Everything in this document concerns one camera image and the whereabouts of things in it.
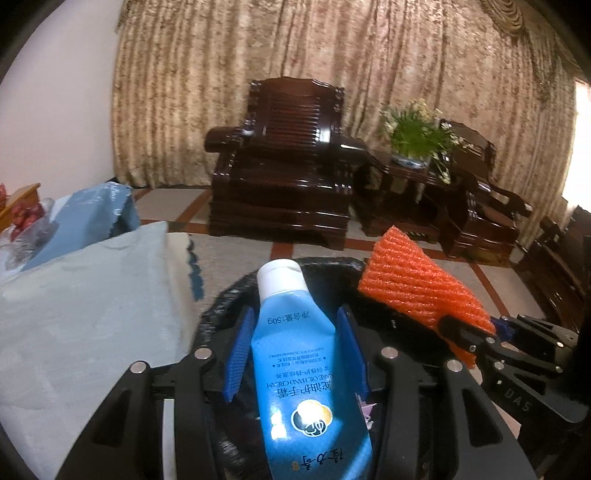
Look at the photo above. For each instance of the potted green plant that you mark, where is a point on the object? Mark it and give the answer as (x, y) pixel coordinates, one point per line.
(415, 131)

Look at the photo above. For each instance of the orange foam net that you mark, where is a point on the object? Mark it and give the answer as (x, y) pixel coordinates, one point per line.
(406, 277)

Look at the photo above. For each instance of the dark wooden armchair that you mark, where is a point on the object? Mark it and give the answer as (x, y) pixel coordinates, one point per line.
(277, 175)
(480, 217)

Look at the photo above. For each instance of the clear bag of red items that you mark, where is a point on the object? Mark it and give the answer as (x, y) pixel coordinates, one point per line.
(25, 230)

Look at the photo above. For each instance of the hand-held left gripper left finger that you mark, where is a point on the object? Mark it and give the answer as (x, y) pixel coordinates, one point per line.
(238, 355)

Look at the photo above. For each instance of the blue plastic bag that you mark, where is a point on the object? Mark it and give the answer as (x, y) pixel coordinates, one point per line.
(78, 221)

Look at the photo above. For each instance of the dark wooden side table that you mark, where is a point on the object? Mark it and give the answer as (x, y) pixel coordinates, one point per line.
(401, 203)

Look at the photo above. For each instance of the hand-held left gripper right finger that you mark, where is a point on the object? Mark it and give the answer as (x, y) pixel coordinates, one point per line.
(352, 350)

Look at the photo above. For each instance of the black trash bin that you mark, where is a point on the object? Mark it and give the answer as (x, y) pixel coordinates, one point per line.
(318, 295)

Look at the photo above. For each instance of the blue hand cream tube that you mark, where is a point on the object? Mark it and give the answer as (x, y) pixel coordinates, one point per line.
(286, 369)

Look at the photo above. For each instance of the beige patterned curtain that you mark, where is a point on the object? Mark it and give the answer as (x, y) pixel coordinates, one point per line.
(184, 92)

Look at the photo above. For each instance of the light blue blanket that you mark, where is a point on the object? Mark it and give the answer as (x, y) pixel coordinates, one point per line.
(92, 323)

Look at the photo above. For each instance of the dark wooden chair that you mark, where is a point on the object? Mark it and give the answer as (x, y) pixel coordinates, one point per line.
(558, 272)

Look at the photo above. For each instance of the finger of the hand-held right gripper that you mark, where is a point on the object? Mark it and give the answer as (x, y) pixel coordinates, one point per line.
(466, 334)
(503, 330)

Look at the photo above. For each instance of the purple printed wrapper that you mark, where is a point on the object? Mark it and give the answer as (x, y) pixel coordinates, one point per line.
(366, 412)

